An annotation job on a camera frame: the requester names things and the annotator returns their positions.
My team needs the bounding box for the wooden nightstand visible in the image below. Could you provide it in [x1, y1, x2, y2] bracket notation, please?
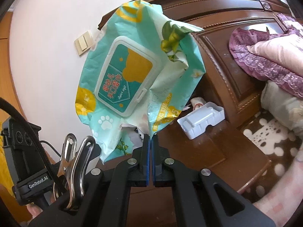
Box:
[95, 95, 271, 227]

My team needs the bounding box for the yellow knit cloth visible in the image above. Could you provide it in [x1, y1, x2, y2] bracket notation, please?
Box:
[0, 128, 15, 192]

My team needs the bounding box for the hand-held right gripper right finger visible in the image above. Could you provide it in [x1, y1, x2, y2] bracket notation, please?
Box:
[151, 134, 276, 227]

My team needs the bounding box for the pink checked quilt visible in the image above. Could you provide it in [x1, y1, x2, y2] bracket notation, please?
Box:
[251, 156, 303, 227]

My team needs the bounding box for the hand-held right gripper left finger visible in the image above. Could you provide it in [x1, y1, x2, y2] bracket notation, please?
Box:
[28, 134, 151, 227]

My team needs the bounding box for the small white sock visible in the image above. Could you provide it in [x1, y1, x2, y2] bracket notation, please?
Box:
[189, 96, 206, 110]

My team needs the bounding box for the white plastic tray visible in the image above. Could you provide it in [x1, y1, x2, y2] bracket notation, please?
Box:
[177, 102, 225, 140]

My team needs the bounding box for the grey pillow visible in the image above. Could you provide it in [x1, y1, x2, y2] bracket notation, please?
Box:
[260, 80, 303, 138]

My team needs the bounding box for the purple lace-edged quilt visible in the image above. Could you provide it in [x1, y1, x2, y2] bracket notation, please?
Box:
[228, 13, 303, 98]

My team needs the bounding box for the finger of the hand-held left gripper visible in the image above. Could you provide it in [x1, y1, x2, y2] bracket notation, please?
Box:
[88, 142, 103, 168]

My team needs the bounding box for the metal spring clip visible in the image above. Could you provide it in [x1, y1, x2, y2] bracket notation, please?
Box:
[53, 133, 95, 211]

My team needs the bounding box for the person's left hand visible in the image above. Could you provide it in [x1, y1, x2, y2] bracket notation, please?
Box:
[26, 204, 49, 219]

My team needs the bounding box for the wooden wardrobe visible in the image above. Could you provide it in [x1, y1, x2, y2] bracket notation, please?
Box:
[0, 12, 26, 123]

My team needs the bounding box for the beige light switch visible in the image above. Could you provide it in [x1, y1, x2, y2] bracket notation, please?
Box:
[74, 30, 95, 57]

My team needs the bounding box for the brown white printed blanket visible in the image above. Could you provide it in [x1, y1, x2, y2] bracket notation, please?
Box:
[237, 110, 303, 202]

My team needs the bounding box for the dark wooden headboard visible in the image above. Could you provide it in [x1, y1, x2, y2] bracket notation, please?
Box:
[97, 0, 303, 123]

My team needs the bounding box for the green wet wipes pack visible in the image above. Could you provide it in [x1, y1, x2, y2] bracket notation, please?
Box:
[75, 0, 206, 163]

